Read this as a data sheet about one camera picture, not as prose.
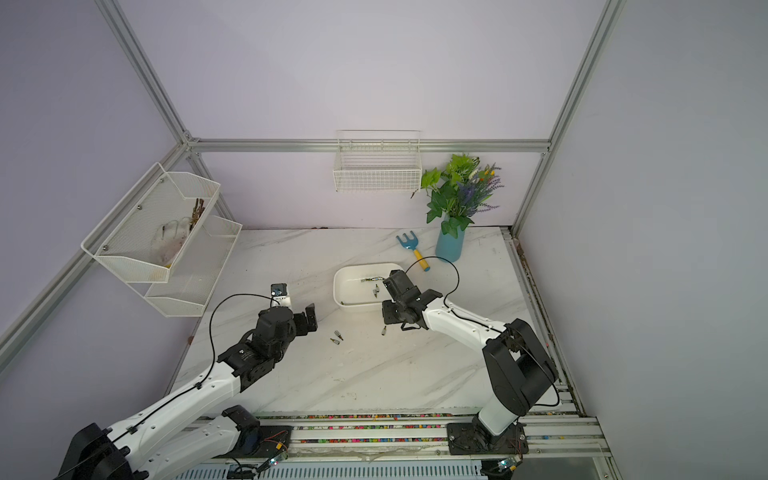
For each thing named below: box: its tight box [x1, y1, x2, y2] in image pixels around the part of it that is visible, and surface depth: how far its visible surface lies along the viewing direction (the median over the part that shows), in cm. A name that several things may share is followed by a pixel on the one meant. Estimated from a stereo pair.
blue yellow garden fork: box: [396, 231, 430, 272], surface depth 117 cm
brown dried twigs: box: [189, 198, 205, 231], surface depth 83 cm
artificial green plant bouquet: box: [410, 154, 504, 239], surface depth 90 cm
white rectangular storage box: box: [333, 263, 404, 312], surface depth 105 cm
